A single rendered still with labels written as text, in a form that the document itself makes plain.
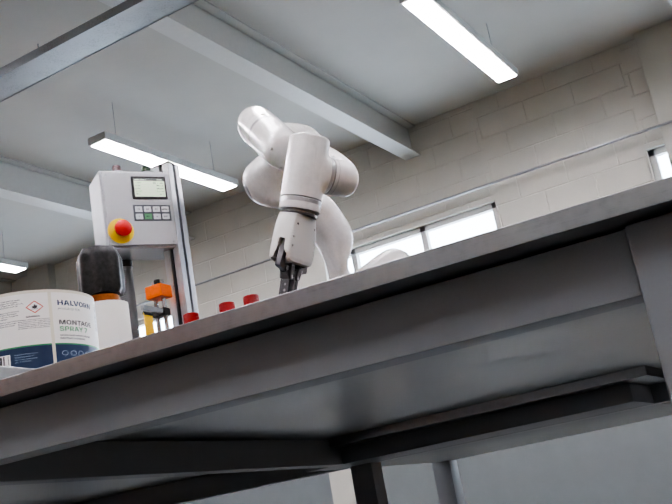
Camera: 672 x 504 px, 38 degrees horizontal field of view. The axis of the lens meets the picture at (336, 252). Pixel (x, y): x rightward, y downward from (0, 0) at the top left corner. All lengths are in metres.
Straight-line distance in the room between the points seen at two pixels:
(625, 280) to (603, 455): 6.43
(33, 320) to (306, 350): 0.64
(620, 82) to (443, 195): 1.61
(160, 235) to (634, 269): 1.54
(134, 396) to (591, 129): 6.69
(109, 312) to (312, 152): 0.51
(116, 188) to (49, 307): 0.78
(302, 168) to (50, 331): 0.66
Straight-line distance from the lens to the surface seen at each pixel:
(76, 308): 1.55
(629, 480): 7.24
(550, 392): 2.07
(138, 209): 2.26
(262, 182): 2.36
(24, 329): 1.52
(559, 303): 0.87
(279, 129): 2.10
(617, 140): 7.38
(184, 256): 2.28
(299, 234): 1.91
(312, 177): 1.93
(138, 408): 1.08
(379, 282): 0.89
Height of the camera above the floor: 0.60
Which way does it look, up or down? 16 degrees up
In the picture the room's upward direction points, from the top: 10 degrees counter-clockwise
